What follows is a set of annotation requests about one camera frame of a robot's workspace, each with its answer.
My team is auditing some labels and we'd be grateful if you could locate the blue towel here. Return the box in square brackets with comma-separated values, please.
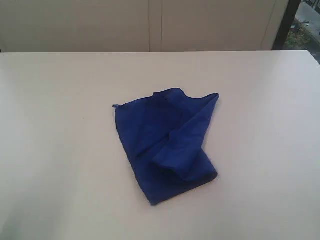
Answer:
[114, 88, 220, 206]

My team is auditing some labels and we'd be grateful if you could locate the beige wall panel board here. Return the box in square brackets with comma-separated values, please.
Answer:
[0, 0, 288, 52]

